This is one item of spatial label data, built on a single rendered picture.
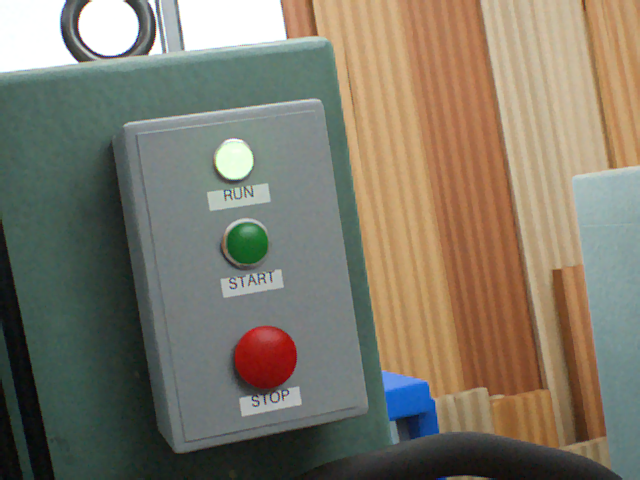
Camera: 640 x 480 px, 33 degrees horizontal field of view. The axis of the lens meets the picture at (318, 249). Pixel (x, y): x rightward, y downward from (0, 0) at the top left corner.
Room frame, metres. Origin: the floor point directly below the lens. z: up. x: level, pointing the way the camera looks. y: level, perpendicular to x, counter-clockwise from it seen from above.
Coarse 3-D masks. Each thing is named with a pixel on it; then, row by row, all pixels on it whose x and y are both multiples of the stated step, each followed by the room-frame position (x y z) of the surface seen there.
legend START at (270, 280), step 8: (264, 272) 0.53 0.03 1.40; (272, 272) 0.53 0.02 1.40; (280, 272) 0.53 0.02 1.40; (224, 280) 0.52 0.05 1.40; (232, 280) 0.53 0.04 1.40; (240, 280) 0.53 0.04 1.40; (248, 280) 0.53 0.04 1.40; (256, 280) 0.53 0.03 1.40; (264, 280) 0.53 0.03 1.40; (272, 280) 0.53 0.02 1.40; (280, 280) 0.53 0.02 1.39; (224, 288) 0.52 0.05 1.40; (232, 288) 0.53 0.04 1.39; (240, 288) 0.53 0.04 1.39; (248, 288) 0.53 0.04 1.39; (256, 288) 0.53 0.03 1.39; (264, 288) 0.53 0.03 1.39; (272, 288) 0.53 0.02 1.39; (224, 296) 0.52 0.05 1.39
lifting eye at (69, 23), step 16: (80, 0) 0.68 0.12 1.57; (128, 0) 0.69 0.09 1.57; (144, 0) 0.69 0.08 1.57; (64, 16) 0.67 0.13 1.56; (80, 16) 0.68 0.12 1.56; (144, 16) 0.69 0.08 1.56; (64, 32) 0.67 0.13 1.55; (144, 32) 0.69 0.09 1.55; (80, 48) 0.67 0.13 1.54; (144, 48) 0.68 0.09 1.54
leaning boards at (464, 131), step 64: (320, 0) 2.06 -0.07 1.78; (384, 0) 2.10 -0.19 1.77; (448, 0) 2.17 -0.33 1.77; (512, 0) 2.20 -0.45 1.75; (576, 0) 2.27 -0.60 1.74; (384, 64) 2.08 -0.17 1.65; (448, 64) 2.16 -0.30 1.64; (512, 64) 2.18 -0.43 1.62; (576, 64) 2.26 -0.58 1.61; (384, 128) 2.07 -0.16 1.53; (448, 128) 2.15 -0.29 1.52; (512, 128) 2.17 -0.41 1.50; (576, 128) 2.25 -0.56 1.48; (384, 192) 2.06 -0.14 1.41; (448, 192) 2.13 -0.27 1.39; (512, 192) 2.16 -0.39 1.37; (384, 256) 2.04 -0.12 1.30; (448, 256) 2.12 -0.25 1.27; (512, 256) 2.16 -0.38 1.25; (576, 256) 2.18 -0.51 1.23; (384, 320) 2.03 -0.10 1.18; (448, 320) 2.07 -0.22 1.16; (512, 320) 2.15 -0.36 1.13; (576, 320) 2.09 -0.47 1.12; (448, 384) 2.05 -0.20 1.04; (512, 384) 2.14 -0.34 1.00; (576, 384) 2.09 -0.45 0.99; (576, 448) 1.94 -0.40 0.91
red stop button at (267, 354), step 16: (256, 336) 0.52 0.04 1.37; (272, 336) 0.52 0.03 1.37; (288, 336) 0.52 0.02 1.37; (240, 352) 0.52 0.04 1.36; (256, 352) 0.52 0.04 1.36; (272, 352) 0.52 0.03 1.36; (288, 352) 0.52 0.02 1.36; (240, 368) 0.52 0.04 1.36; (256, 368) 0.52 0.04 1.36; (272, 368) 0.52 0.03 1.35; (288, 368) 0.52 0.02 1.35; (256, 384) 0.52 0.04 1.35; (272, 384) 0.52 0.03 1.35
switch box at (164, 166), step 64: (128, 128) 0.52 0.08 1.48; (192, 128) 0.52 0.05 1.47; (256, 128) 0.53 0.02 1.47; (320, 128) 0.54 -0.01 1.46; (128, 192) 0.53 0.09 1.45; (192, 192) 0.52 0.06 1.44; (320, 192) 0.54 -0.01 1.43; (192, 256) 0.52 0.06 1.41; (320, 256) 0.54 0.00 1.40; (192, 320) 0.52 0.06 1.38; (256, 320) 0.53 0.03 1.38; (320, 320) 0.54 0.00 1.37; (192, 384) 0.52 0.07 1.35; (320, 384) 0.53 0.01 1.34; (192, 448) 0.52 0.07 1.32
